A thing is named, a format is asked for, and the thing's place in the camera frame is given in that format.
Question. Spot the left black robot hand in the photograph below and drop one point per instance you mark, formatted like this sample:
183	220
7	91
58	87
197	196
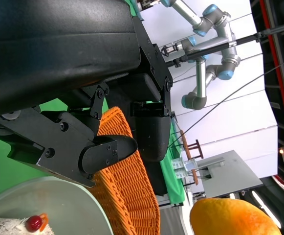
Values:
58	49

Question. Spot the dark rack with red rail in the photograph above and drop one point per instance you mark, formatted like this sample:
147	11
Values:
273	49

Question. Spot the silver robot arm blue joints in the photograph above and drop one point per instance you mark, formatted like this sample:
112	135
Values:
226	31
201	80

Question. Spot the brown wooden chair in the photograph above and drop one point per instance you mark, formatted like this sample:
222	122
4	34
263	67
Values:
185	147

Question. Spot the orange wicker basket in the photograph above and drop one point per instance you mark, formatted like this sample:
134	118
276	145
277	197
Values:
129	195

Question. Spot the black backdrop cloth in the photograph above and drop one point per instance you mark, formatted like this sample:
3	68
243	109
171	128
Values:
157	176

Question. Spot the grey metal bowl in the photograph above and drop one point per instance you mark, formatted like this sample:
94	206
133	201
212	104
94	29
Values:
66	208

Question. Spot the orange striped bread roll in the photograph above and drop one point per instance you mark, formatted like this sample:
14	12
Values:
229	218

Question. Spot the grey table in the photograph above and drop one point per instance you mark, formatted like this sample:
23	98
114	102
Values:
229	176

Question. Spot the black boom pole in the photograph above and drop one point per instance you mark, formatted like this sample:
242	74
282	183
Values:
205	50

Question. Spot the chocolate cake slice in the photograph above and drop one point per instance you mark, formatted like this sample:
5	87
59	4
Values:
34	224

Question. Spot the green tablecloth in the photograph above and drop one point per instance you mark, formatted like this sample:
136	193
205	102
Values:
174	171
0	159

